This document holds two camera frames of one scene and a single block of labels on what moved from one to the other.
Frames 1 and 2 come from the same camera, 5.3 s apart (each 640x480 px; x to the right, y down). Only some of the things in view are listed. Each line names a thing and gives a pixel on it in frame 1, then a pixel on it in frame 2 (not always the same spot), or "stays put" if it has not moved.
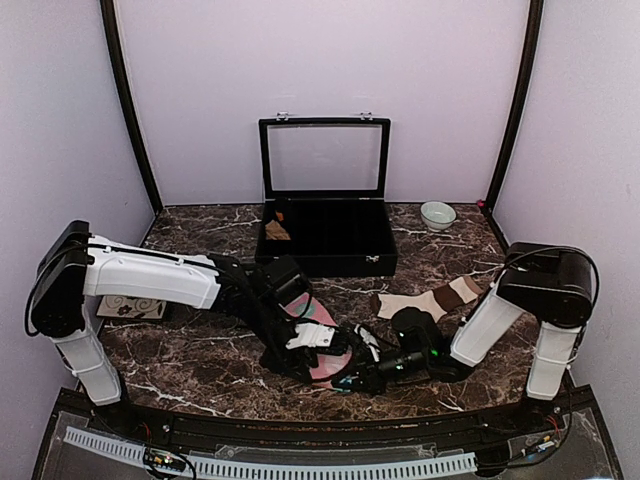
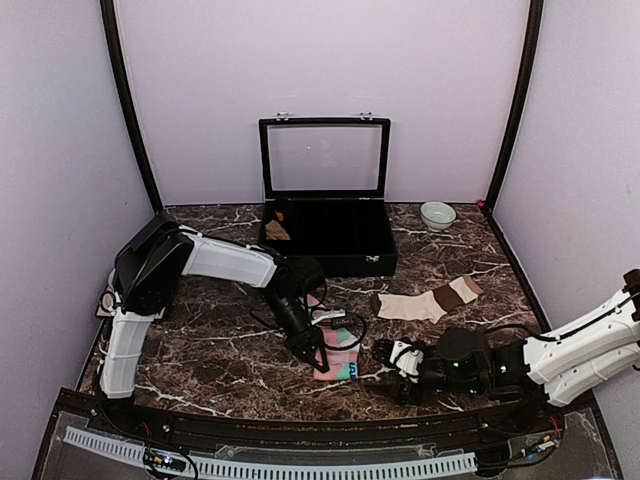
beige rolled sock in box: x=275 y=231 stays put
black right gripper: x=374 y=384 -> x=415 y=398
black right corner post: x=536 y=14 stays put
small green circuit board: x=167 y=461 stays put
